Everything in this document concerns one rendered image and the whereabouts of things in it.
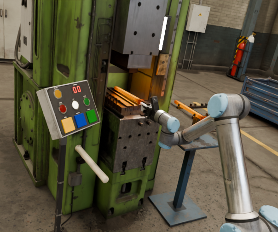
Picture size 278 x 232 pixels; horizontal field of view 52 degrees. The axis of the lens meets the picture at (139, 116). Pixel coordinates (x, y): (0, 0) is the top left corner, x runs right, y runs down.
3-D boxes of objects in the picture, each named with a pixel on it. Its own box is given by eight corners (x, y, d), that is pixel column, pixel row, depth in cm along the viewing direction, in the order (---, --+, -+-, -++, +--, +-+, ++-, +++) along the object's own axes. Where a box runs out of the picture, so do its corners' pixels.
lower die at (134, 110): (142, 113, 219) (144, 103, 216) (120, 116, 208) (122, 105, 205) (115, 95, 250) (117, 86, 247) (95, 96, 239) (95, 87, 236)
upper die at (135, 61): (150, 68, 206) (152, 55, 203) (127, 68, 195) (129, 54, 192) (121, 55, 238) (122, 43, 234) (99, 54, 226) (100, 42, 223)
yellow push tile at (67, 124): (75, 129, 161) (71, 116, 161) (66, 133, 155) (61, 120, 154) (73, 129, 162) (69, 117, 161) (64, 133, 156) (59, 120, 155)
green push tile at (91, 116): (98, 120, 178) (94, 109, 177) (89, 123, 172) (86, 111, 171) (95, 120, 179) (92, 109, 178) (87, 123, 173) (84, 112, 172)
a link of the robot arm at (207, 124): (257, 89, 145) (184, 131, 201) (240, 89, 139) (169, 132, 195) (264, 111, 141) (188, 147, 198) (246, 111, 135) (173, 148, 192)
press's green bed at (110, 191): (142, 209, 256) (151, 164, 239) (106, 221, 234) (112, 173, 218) (112, 176, 297) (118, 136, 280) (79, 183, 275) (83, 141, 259)
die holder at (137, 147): (152, 164, 239) (162, 115, 223) (112, 173, 217) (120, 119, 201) (118, 135, 280) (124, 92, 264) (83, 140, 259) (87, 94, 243)
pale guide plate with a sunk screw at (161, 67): (165, 75, 233) (169, 54, 227) (156, 75, 228) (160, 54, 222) (164, 74, 235) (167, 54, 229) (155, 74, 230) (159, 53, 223)
